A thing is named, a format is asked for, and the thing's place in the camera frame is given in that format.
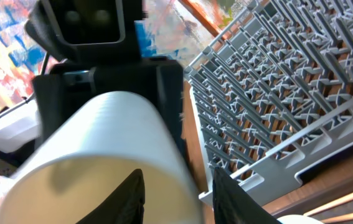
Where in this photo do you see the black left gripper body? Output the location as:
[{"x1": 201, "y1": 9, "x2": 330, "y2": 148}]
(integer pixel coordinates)
[{"x1": 32, "y1": 57, "x2": 185, "y2": 149}]

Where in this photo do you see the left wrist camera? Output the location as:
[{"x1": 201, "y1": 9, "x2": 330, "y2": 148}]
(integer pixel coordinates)
[{"x1": 25, "y1": 0, "x2": 144, "y2": 65}]

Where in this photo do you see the light blue bowl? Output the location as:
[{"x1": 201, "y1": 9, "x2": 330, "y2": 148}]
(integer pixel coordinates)
[{"x1": 277, "y1": 215, "x2": 324, "y2": 224}]

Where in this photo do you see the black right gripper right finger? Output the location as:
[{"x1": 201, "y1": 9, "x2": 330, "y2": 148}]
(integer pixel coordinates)
[{"x1": 212, "y1": 168, "x2": 280, "y2": 224}]

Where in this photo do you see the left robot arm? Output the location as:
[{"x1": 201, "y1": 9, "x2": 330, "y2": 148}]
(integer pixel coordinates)
[{"x1": 0, "y1": 57, "x2": 186, "y2": 177}]

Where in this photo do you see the grey dishwasher rack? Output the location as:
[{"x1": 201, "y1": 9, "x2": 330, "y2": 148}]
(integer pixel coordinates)
[{"x1": 186, "y1": 0, "x2": 353, "y2": 205}]

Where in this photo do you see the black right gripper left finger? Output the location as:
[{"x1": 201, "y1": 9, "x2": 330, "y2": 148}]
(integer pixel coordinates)
[{"x1": 77, "y1": 169, "x2": 145, "y2": 224}]

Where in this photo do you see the white plastic cup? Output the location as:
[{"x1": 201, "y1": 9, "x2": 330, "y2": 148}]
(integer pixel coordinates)
[{"x1": 0, "y1": 91, "x2": 203, "y2": 223}]

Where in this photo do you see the brown serving tray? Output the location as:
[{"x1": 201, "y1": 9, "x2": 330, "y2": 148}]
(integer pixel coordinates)
[{"x1": 271, "y1": 177, "x2": 353, "y2": 218}]

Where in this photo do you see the left wooden chopstick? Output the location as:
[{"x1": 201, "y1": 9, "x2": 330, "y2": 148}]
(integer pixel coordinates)
[{"x1": 304, "y1": 193, "x2": 353, "y2": 216}]

